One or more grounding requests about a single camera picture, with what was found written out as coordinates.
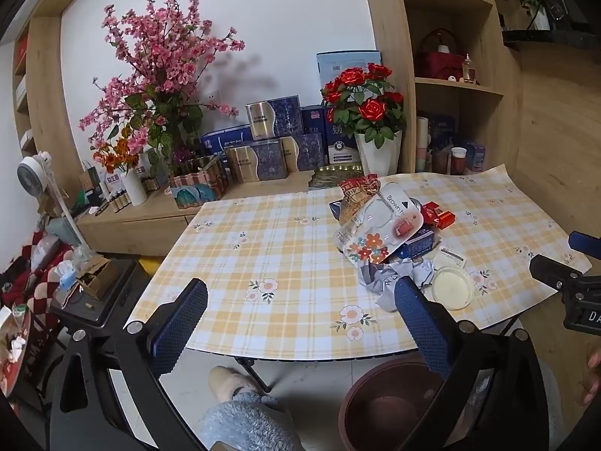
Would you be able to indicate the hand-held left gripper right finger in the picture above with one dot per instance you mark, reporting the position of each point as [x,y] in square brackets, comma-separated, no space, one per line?
[420,324]

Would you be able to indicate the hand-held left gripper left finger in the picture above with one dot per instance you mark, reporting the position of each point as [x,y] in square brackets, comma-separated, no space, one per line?
[181,324]

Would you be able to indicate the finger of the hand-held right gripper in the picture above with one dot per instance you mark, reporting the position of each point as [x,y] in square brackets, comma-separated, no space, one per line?
[549,270]
[584,243]

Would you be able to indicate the white plastic lid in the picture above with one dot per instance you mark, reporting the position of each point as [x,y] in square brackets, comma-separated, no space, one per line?
[453,289]

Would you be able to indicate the blue red carton box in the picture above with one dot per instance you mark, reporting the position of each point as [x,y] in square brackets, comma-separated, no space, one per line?
[418,244]

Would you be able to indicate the brown plastic bin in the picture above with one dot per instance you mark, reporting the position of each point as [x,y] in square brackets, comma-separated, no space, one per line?
[375,408]

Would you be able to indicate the red white cigarette box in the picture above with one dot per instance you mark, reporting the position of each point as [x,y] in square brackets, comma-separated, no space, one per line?
[429,213]

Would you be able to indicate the person's right hand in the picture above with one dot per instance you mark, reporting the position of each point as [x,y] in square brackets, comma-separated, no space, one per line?
[595,378]

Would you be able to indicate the crumpled grey paper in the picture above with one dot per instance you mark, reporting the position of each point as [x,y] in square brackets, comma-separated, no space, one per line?
[380,282]

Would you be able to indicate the black stool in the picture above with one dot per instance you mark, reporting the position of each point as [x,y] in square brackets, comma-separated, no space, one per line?
[112,310]

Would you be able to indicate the small white card box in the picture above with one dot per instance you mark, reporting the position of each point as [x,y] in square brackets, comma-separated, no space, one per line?
[450,258]

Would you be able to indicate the beige plush slipper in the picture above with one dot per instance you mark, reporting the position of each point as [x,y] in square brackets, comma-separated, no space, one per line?
[230,383]

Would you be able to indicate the clear floral blister pack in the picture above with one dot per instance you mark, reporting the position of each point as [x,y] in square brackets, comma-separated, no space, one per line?
[371,230]

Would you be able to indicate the small red packet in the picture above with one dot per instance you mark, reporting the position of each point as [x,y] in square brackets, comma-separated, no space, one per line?
[448,220]

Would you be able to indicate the grey slipper foot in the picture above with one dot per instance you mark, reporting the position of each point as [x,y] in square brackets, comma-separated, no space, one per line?
[253,425]

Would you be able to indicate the yellow checkered tablecloth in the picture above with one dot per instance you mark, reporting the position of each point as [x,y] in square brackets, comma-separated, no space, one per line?
[281,244]

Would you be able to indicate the small blue box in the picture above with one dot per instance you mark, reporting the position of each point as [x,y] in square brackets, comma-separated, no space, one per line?
[475,156]

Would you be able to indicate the row of small amber bottles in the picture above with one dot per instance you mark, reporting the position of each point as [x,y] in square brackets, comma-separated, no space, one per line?
[117,201]

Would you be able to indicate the red cup white lid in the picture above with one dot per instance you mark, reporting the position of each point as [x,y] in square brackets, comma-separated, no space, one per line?
[458,162]

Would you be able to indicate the white cylindrical vase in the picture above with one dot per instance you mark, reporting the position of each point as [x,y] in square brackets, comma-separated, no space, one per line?
[134,190]

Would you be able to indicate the red snack bag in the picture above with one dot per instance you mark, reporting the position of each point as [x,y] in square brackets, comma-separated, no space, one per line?
[357,192]

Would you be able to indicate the red white argyle blanket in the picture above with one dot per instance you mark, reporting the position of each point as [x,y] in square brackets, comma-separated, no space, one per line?
[28,291]

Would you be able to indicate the gold tray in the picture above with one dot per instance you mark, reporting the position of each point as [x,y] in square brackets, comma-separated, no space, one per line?
[328,178]

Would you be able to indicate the blue book box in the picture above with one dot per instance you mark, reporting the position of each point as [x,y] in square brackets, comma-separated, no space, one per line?
[443,129]

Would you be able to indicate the gold blue gift box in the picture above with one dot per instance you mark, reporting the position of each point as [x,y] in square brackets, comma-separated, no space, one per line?
[274,117]
[305,152]
[256,163]

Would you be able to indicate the stack of pastel cups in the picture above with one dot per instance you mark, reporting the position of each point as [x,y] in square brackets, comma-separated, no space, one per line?
[422,145]

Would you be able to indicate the orange artificial flowers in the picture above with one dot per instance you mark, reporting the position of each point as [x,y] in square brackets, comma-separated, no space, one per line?
[115,155]

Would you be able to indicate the blue white flat box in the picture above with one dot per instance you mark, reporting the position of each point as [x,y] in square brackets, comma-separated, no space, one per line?
[225,141]

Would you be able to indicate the white blue carton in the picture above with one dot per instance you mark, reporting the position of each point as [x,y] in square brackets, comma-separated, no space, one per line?
[340,150]

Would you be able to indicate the glass bottle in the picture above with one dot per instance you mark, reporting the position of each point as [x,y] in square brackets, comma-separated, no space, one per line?
[468,70]

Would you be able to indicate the white fan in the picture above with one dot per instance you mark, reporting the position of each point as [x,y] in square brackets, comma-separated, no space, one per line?
[35,171]

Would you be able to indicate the red rose bouquet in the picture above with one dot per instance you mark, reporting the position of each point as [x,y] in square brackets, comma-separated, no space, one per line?
[371,108]

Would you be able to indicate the dark blue box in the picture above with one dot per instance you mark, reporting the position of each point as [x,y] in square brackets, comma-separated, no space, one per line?
[312,120]

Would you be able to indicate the pink blossom arrangement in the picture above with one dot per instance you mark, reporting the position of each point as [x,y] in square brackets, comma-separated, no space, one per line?
[159,56]

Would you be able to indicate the light blue large box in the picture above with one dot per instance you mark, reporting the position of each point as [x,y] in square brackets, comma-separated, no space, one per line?
[338,65]

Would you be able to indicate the black folding table frame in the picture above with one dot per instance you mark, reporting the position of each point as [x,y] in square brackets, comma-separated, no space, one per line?
[256,376]

